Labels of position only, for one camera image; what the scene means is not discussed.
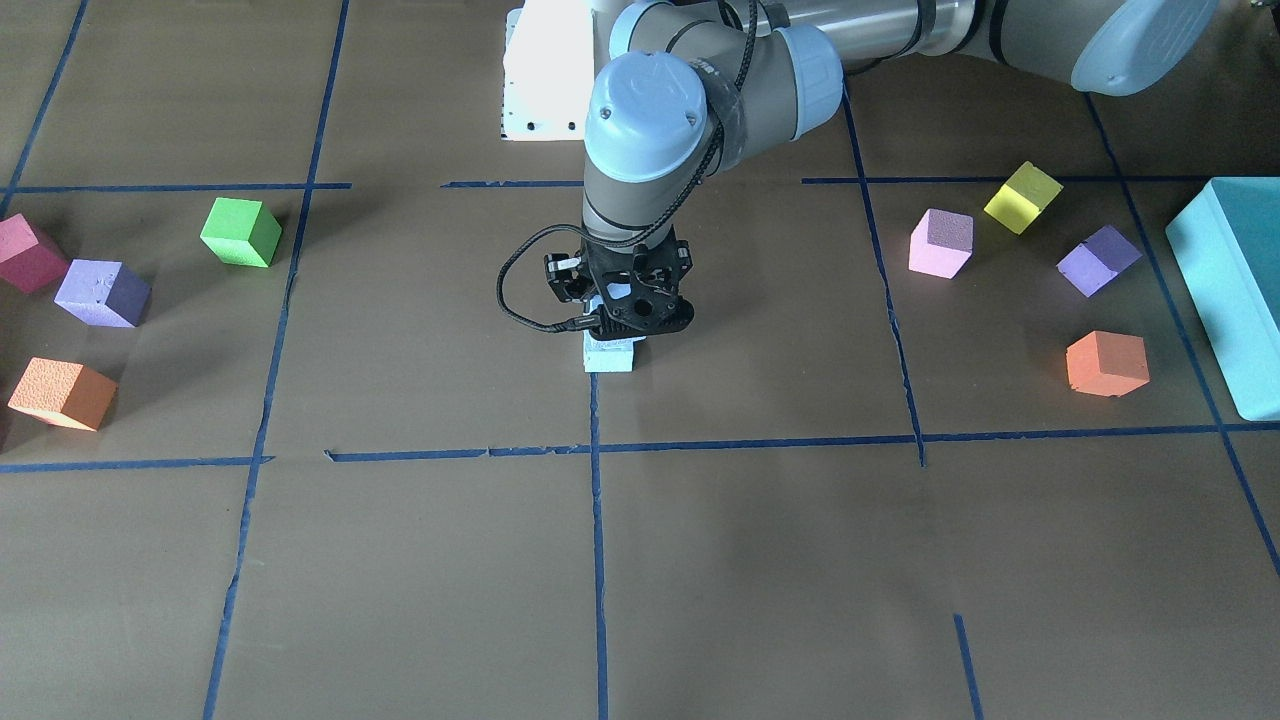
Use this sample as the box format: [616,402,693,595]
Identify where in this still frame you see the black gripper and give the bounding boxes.
[544,228,692,304]

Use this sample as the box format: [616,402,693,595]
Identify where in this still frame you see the light blue block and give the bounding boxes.
[582,333,643,373]

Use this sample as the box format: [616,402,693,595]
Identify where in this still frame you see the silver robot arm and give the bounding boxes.
[545,1,1217,314]

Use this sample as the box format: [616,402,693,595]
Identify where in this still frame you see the green foam block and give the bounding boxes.
[198,197,282,268]

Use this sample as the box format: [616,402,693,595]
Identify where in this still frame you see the pink foam block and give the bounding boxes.
[908,208,975,279]

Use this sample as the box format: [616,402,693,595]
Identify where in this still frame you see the purple foam block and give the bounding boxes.
[1056,225,1142,299]
[54,259,151,328]

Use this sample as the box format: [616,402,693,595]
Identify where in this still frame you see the yellow foam block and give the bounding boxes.
[984,161,1064,234]

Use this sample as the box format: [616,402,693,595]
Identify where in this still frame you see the orange foam block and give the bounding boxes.
[8,357,118,432]
[1065,331,1149,397]

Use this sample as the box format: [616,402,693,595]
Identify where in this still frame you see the magenta foam block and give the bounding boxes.
[1,214,70,295]

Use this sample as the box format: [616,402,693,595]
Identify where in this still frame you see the teal plastic bin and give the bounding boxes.
[1166,176,1279,421]

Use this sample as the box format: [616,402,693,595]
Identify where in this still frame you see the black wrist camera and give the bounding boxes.
[588,283,694,342]

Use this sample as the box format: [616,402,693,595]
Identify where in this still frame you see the white mounting post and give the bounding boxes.
[500,1,628,142]

